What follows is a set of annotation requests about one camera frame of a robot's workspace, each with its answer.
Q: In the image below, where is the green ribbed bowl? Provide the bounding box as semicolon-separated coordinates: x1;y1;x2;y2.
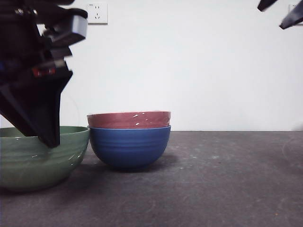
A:
0;126;91;192

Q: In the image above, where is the red ribbed bowl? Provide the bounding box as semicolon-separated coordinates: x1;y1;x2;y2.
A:
86;110;172;130

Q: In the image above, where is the blue ribbed bowl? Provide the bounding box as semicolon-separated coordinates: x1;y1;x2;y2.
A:
87;125;172;170

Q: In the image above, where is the white wall socket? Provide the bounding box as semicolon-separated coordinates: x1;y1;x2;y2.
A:
288;4;303;26
87;3;108;26

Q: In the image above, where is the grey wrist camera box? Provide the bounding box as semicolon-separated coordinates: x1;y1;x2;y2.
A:
69;14;89;40

